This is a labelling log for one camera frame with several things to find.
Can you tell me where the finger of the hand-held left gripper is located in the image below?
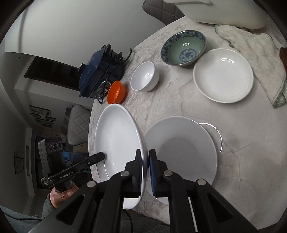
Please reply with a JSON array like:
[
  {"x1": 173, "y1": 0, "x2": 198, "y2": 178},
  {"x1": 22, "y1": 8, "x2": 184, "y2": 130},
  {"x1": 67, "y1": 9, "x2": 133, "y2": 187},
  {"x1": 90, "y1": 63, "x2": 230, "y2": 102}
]
[{"x1": 87, "y1": 152, "x2": 106, "y2": 165}]

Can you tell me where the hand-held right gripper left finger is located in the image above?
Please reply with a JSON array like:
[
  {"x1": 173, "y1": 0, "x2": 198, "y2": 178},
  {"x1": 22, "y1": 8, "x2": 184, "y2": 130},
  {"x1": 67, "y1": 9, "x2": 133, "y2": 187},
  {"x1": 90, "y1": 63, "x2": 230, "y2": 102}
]
[{"x1": 31, "y1": 149, "x2": 144, "y2": 233}]

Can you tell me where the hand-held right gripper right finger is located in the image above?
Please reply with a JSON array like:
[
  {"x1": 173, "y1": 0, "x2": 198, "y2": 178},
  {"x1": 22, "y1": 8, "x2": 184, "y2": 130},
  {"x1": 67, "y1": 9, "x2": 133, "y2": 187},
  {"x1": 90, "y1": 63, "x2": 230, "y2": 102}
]
[{"x1": 148, "y1": 148, "x2": 260, "y2": 233}]

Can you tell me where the large white plate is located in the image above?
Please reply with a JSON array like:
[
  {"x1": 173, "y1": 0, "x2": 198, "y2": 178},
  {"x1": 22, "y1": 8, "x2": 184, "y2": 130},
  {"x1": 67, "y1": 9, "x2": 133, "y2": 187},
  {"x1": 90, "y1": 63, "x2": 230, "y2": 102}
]
[
  {"x1": 94, "y1": 104, "x2": 148, "y2": 210},
  {"x1": 143, "y1": 116, "x2": 218, "y2": 205}
]

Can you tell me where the orange bowl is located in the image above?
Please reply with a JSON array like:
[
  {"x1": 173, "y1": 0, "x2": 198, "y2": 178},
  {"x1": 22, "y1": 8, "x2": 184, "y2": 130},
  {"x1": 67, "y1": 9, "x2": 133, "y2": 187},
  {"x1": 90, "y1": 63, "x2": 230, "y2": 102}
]
[{"x1": 107, "y1": 81, "x2": 126, "y2": 105}]

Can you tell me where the person's left forearm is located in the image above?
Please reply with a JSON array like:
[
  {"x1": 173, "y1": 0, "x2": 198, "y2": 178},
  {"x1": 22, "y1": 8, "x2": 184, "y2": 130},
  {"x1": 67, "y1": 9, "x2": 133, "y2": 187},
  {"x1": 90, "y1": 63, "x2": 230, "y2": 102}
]
[{"x1": 0, "y1": 193, "x2": 59, "y2": 227}]

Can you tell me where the person's left hand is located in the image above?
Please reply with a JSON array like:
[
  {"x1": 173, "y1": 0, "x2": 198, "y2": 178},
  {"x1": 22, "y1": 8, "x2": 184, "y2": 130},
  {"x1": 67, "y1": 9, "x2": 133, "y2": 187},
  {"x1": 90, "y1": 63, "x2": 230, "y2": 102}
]
[{"x1": 49, "y1": 182, "x2": 79, "y2": 209}]

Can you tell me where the grey appliance with dials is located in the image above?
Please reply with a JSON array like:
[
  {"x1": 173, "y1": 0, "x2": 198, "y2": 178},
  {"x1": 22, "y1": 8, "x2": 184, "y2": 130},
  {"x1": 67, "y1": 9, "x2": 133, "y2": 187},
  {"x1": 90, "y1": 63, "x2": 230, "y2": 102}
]
[{"x1": 37, "y1": 138, "x2": 65, "y2": 178}]

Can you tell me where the grey quilted chair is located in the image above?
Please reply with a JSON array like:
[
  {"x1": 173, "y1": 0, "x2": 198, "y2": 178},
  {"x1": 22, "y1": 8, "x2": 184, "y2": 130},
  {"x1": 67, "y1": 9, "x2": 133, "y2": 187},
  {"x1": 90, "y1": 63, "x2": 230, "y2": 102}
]
[
  {"x1": 143, "y1": 0, "x2": 186, "y2": 26},
  {"x1": 60, "y1": 104, "x2": 92, "y2": 146}
]

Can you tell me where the dark blue electric cooker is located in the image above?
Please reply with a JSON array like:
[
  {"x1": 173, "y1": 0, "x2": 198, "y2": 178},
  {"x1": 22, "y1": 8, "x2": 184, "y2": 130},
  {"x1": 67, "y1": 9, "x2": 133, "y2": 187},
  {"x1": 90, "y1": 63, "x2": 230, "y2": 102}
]
[{"x1": 78, "y1": 44, "x2": 126, "y2": 99}]

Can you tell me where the white ceramic bowl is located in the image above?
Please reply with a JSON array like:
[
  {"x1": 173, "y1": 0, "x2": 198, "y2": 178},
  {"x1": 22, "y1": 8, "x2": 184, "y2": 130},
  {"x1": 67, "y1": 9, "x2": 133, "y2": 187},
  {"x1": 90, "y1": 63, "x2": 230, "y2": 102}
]
[{"x1": 130, "y1": 61, "x2": 160, "y2": 92}]

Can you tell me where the small white plate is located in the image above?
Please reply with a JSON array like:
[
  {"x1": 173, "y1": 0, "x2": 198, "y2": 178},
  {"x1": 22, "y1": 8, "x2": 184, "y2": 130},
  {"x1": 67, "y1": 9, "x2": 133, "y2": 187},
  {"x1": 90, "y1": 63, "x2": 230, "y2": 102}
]
[{"x1": 193, "y1": 48, "x2": 254, "y2": 103}]

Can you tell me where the blue patterned ceramic bowl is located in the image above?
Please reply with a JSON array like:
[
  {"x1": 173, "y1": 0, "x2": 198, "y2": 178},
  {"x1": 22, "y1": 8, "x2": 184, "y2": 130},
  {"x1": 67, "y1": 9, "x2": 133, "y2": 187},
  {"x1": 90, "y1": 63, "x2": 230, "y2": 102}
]
[{"x1": 161, "y1": 30, "x2": 206, "y2": 67}]

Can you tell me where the white towel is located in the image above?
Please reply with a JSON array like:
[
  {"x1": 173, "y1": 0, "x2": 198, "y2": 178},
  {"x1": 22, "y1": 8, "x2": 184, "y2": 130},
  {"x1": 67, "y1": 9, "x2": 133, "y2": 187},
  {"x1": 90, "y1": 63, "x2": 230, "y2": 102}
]
[{"x1": 215, "y1": 24, "x2": 287, "y2": 108}]

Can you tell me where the white kitchen appliance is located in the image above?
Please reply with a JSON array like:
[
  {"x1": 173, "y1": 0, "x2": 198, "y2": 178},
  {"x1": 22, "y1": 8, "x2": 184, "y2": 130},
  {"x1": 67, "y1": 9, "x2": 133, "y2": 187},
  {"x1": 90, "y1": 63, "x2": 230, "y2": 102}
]
[{"x1": 163, "y1": 0, "x2": 267, "y2": 29}]

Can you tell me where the brown object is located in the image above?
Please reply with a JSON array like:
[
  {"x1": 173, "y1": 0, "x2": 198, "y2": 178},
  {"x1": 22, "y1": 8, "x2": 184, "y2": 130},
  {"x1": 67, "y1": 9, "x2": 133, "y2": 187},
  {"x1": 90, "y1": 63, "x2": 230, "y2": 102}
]
[{"x1": 280, "y1": 47, "x2": 287, "y2": 68}]

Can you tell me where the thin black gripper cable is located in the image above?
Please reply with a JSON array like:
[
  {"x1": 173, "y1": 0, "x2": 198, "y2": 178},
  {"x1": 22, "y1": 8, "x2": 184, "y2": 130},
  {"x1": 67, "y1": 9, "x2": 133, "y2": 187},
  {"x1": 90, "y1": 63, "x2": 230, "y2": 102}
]
[{"x1": 122, "y1": 209, "x2": 134, "y2": 227}]

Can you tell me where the group of wall frames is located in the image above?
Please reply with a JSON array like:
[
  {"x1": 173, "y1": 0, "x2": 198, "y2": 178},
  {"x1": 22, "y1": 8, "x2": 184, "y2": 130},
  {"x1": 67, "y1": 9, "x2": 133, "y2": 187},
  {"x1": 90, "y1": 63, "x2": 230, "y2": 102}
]
[{"x1": 29, "y1": 105, "x2": 55, "y2": 129}]

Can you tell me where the black power cable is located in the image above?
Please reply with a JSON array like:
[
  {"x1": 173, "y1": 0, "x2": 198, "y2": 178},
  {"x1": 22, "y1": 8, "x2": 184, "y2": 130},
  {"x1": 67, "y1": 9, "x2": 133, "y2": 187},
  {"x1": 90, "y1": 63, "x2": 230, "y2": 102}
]
[{"x1": 98, "y1": 48, "x2": 133, "y2": 104}]

